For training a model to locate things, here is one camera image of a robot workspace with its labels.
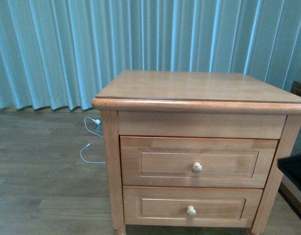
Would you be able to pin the wooden drawer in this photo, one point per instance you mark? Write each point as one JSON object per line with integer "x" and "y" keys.
{"x": 200, "y": 207}
{"x": 196, "y": 162}

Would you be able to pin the white floor charger plug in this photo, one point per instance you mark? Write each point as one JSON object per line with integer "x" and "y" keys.
{"x": 96, "y": 121}

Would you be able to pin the wooden nightstand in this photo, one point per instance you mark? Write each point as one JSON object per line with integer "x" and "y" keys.
{"x": 195, "y": 105}

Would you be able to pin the pale green curtain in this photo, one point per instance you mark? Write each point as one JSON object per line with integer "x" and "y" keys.
{"x": 60, "y": 53}

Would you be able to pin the dark wooden furniture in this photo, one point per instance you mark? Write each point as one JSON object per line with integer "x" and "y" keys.
{"x": 290, "y": 186}

